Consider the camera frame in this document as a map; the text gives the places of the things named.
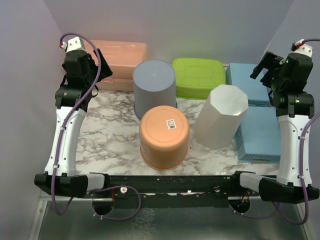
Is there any large blue perforated basket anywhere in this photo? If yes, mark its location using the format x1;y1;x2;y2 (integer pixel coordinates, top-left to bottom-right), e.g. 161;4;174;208
225;63;270;107

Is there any blue-grey round bin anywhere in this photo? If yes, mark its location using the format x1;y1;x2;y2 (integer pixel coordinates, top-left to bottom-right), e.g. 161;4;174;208
133;59;178;120

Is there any white faceted bin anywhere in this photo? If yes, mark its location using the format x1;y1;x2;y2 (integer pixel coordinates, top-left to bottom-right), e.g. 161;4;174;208
193;84;249;150

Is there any green plastic tray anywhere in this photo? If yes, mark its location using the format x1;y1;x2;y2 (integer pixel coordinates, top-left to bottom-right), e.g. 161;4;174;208
171;57;227;100

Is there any small blue perforated basket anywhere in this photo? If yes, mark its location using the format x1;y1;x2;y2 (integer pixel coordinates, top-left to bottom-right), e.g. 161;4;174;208
234;106;281;164

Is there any orange round bin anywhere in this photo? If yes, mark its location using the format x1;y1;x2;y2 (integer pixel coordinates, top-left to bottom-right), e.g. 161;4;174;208
139;105;190;170

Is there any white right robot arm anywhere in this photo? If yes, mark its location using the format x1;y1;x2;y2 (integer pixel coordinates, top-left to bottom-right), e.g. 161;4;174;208
229;50;320;204

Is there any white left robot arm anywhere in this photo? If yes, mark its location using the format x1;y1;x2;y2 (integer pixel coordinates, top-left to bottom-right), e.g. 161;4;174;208
34;49;113;198

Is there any orange plastic toolbox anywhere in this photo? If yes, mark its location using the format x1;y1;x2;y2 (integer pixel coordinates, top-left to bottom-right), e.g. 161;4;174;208
92;40;150;92

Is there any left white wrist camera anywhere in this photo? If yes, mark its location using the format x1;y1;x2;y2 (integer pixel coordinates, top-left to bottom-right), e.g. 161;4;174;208
59;36;86;53

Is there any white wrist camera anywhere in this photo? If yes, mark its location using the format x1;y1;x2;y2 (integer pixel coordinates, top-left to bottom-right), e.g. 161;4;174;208
290;39;313;58
59;36;86;53

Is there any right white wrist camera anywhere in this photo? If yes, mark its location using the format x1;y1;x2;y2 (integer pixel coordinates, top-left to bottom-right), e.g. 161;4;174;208
290;39;313;58

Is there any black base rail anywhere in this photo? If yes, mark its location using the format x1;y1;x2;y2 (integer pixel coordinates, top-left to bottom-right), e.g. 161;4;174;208
88;175;257;209

